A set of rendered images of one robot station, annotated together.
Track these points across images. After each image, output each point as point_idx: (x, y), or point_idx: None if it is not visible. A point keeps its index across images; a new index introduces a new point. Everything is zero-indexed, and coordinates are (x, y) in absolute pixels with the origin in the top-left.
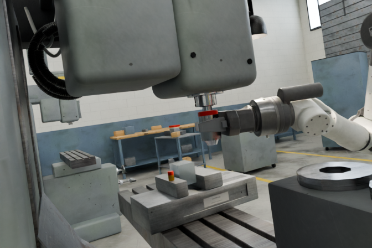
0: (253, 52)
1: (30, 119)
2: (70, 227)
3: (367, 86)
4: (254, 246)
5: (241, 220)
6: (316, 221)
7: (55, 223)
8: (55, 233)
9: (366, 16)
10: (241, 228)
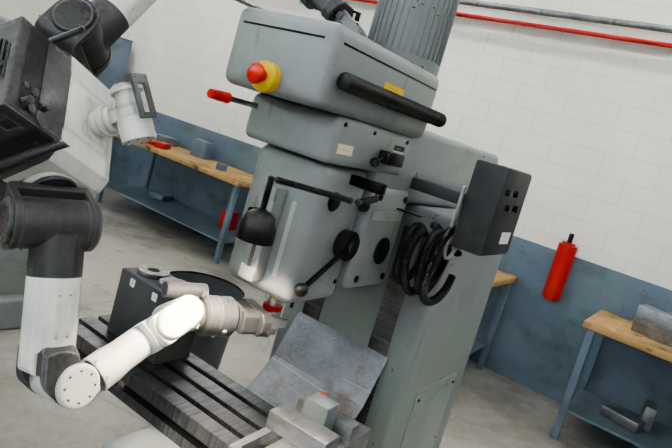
0: (234, 246)
1: (384, 292)
2: (364, 389)
3: (79, 307)
4: (210, 399)
5: (230, 432)
6: None
7: (337, 348)
8: (321, 339)
9: (100, 207)
10: (227, 421)
